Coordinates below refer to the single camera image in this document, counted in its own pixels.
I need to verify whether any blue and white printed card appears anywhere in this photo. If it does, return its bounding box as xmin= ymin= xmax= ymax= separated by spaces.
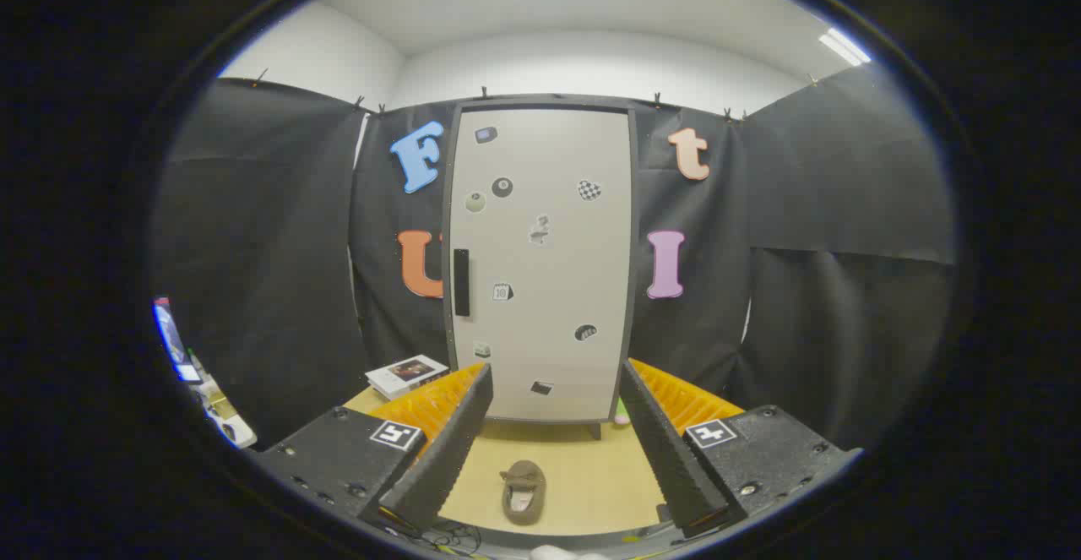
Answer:
xmin=154 ymin=296 xmax=202 ymax=383

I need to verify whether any small ceiling light panel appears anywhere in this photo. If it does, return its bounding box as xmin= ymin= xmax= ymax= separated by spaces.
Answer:
xmin=818 ymin=28 xmax=872 ymax=67

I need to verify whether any black backdrop cloth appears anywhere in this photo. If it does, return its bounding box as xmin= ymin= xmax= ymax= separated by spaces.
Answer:
xmin=152 ymin=62 xmax=959 ymax=451

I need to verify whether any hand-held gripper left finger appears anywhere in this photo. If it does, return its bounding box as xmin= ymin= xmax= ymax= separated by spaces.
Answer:
xmin=253 ymin=362 xmax=495 ymax=537

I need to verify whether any pile of white clutter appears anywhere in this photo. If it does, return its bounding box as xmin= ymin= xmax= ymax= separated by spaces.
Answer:
xmin=198 ymin=378 xmax=258 ymax=449

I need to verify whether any brown fuzzy shoe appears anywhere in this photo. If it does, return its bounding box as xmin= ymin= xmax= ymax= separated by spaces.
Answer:
xmin=501 ymin=459 xmax=547 ymax=526

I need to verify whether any white cover book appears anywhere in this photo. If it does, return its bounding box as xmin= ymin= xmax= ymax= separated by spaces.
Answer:
xmin=365 ymin=354 xmax=450 ymax=400

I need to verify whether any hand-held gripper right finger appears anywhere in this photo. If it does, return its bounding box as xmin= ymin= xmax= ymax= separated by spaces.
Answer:
xmin=619 ymin=357 xmax=864 ymax=540

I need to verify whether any grey shoe cabinet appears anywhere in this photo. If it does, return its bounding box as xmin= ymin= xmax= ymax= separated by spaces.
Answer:
xmin=442 ymin=100 xmax=640 ymax=441

